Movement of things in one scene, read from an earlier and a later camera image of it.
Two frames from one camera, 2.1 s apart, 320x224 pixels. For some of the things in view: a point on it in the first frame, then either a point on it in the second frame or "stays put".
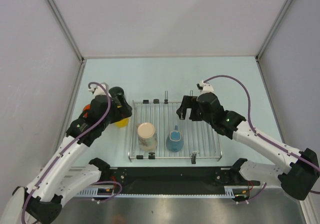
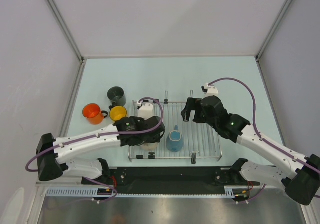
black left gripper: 122,112 → 155,139
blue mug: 174,140 stays put
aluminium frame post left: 63,21 stays put
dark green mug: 116,92 stays put
